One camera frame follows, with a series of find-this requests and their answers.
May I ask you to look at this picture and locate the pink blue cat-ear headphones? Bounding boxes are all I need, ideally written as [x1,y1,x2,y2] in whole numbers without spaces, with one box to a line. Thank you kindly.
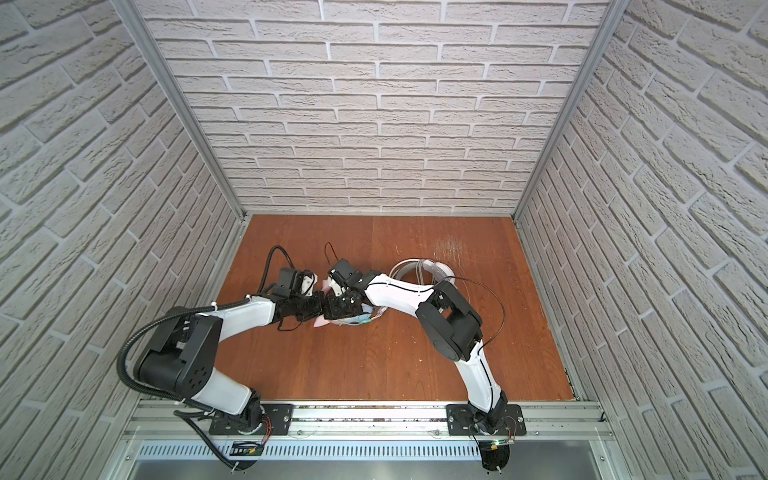
[313,282,387,328]

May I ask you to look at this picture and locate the white over-ear headphones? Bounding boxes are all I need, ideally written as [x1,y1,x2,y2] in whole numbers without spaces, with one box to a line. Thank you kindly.
[389,258,455,285]

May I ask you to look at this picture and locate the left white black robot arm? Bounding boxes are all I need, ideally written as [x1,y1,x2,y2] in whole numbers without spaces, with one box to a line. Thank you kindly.
[131,268,322,431]

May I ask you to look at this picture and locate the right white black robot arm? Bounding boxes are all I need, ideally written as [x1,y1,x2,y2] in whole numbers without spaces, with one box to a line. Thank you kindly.
[324,260,507,434]

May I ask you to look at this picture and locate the white perforated vent strip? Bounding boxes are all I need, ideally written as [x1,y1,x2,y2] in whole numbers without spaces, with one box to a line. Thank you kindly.
[136,440,480,461]

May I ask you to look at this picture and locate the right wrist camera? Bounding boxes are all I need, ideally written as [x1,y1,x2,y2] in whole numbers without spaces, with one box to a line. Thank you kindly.
[322,277,344,297]

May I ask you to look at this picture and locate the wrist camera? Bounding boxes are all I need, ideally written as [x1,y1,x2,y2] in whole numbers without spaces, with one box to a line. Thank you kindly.
[322,277,344,297]
[300,270,318,296]

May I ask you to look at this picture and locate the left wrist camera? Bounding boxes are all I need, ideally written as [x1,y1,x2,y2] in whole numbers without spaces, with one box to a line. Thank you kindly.
[300,270,318,296]

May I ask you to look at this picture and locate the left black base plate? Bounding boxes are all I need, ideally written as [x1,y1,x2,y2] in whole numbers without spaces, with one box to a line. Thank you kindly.
[209,402,294,436]

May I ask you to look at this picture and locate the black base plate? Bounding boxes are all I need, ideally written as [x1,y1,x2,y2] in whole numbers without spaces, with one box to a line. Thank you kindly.
[209,402,294,436]
[446,403,527,438]

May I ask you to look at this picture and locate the black corrugated cable conduit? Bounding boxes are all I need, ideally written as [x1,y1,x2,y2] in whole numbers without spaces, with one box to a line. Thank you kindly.
[116,244,295,472]

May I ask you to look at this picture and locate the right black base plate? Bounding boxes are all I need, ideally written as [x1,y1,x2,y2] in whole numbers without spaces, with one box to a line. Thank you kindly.
[446,403,527,438]

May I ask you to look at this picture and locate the aluminium mounting rail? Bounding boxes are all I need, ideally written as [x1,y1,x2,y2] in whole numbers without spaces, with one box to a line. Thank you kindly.
[123,400,616,443]

